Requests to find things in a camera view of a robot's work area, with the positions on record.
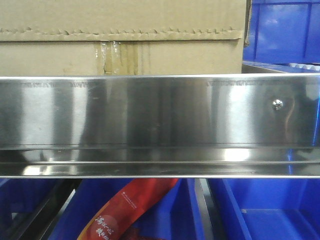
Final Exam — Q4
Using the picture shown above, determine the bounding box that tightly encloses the blue plastic bin lower left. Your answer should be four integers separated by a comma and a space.
0, 178, 58, 229

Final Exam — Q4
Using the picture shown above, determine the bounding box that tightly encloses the blue plastic bin lower right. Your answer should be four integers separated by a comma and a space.
208, 178, 320, 240

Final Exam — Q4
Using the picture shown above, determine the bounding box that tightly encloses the red snack bag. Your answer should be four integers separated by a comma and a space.
77, 178, 179, 240

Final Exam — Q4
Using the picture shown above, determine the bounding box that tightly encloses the blue plastic bin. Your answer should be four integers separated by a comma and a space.
243, 0, 320, 64
0, 178, 58, 229
208, 178, 320, 240
48, 178, 205, 240

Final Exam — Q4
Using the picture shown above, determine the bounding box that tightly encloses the blue plastic bin upper right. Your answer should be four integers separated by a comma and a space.
243, 0, 320, 64

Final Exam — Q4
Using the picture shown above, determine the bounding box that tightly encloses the blue plastic bin lower middle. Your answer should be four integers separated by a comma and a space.
48, 178, 205, 240

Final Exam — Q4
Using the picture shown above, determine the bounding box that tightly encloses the brown cardboard carton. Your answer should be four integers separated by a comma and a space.
0, 0, 252, 76

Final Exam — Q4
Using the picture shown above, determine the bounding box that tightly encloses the stainless steel shelf rail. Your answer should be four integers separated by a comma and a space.
0, 73, 320, 178

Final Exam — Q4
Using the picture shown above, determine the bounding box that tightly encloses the shiny metal screw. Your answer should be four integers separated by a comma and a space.
272, 99, 284, 111

